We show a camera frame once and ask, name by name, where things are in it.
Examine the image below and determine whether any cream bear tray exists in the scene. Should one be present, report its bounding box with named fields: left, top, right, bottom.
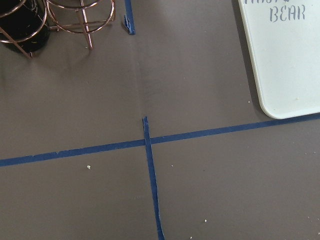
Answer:
left=238, top=0, right=320, bottom=119

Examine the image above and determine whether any dark wine bottle upper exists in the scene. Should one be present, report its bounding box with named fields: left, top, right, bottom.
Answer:
left=0, top=0, right=50, bottom=52

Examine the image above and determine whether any copper wire bottle rack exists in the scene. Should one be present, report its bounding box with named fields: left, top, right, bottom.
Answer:
left=0, top=0, right=116, bottom=58

